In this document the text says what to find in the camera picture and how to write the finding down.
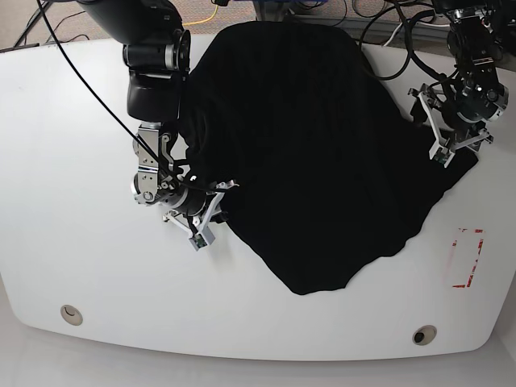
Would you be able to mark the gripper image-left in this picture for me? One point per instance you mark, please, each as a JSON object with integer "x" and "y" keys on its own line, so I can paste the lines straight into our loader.
{"x": 194, "y": 210}

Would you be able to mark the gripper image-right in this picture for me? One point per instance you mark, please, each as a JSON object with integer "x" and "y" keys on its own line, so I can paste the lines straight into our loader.
{"x": 436, "y": 105}

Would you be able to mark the black t-shirt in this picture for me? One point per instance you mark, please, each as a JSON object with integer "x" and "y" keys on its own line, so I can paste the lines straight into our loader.
{"x": 330, "y": 176}

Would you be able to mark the black robot arm image-left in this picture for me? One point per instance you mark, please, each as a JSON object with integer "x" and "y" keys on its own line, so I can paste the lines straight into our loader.
{"x": 156, "y": 51}

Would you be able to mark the red tape rectangle marking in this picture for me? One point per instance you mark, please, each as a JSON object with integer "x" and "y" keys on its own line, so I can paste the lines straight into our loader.
{"x": 465, "y": 254}

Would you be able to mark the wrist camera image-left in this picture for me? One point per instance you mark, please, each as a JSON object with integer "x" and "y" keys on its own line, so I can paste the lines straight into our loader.
{"x": 202, "y": 239}

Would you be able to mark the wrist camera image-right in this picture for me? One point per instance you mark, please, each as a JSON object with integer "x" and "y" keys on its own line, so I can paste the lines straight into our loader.
{"x": 440, "y": 154}

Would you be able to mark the aluminium frame stand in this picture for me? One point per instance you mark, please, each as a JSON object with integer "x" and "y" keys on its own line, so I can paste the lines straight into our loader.
{"x": 377, "y": 21}

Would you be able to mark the left table cable grommet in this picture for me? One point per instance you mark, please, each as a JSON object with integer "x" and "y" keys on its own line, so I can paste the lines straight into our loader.
{"x": 71, "y": 315}

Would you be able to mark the table cable grommet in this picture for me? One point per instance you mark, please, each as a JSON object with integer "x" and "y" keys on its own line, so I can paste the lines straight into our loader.
{"x": 424, "y": 335}
{"x": 71, "y": 315}

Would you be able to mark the right table cable grommet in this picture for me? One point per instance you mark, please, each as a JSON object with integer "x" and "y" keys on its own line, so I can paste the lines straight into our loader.
{"x": 424, "y": 335}

